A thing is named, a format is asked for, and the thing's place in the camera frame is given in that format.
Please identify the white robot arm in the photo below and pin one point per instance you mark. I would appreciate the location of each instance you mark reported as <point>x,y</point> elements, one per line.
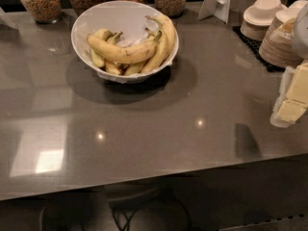
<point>299,40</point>

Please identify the right curved yellow banana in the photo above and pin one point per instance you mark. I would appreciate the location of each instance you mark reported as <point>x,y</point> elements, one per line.
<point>166,42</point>

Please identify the large white bowl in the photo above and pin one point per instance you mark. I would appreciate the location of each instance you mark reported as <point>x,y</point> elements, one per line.
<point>125,16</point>

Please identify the left greenish banana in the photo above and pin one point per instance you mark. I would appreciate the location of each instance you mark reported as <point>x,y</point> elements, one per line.
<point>96,56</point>

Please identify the stack of paper plates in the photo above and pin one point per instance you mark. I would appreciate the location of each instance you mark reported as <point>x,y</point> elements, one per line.
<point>276,47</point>

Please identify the black rubber mat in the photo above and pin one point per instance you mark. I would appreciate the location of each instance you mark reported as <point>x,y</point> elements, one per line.
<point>254,46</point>

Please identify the stack of small paper bowls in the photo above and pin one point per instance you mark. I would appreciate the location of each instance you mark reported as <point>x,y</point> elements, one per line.
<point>258,17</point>

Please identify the white paper sign stand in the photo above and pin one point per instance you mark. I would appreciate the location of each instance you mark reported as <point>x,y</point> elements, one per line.
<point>217,8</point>

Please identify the stool under table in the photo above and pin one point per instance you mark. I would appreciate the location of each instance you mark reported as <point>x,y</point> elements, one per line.
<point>133,206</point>

